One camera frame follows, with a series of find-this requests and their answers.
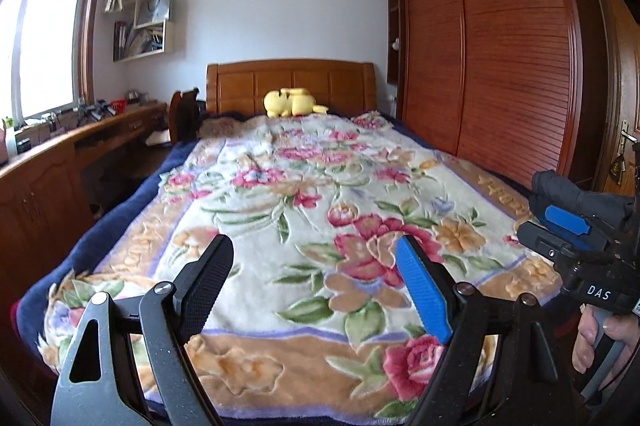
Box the wooden slatted wardrobe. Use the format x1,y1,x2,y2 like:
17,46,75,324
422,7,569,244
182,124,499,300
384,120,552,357
385,0,584,188

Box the wooden door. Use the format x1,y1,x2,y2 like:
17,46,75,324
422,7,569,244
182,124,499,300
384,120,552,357
582,0,640,202

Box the yellow plush toy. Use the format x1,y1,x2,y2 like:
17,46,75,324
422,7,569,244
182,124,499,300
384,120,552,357
263,87,330,118

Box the dark navy jacket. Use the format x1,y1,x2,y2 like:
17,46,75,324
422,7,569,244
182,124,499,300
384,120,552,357
531,169,637,235

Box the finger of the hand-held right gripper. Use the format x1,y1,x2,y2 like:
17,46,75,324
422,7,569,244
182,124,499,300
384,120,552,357
545,205,609,252
517,221,579,265

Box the white paper bag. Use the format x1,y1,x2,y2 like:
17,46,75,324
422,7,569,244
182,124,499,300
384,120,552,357
135,0,174,28

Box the person's right hand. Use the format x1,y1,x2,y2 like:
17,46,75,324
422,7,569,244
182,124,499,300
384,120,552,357
572,306,640,375

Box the white wall shelf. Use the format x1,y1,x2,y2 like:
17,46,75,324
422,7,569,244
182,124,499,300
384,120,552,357
104,0,179,63

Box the black gadgets on desk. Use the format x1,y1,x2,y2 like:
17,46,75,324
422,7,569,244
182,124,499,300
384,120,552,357
76,103,112,123

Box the floral blanket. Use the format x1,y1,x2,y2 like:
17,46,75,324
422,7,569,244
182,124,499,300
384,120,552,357
42,110,564,421

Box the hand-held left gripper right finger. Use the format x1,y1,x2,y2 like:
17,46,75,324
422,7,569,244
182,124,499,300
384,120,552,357
394,235,560,426

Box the wooden chair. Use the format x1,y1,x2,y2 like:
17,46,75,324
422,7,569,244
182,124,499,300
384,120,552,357
168,88,202,143

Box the window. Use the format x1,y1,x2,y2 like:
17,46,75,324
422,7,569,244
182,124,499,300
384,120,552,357
0,0,97,128

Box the wooden bed headboard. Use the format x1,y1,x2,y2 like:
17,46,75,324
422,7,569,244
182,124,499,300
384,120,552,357
205,58,377,117

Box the navy blue bed sheet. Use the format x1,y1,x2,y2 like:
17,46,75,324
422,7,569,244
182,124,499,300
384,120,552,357
14,140,201,332

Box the row of books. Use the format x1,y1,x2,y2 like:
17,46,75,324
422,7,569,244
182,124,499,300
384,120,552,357
113,21,166,58

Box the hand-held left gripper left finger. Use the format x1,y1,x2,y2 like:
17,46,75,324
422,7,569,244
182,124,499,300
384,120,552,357
50,233,235,426

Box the metal door handle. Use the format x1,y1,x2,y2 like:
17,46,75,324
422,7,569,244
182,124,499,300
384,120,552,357
619,121,639,157

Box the wooden desk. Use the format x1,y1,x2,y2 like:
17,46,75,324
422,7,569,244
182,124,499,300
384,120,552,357
0,101,169,348

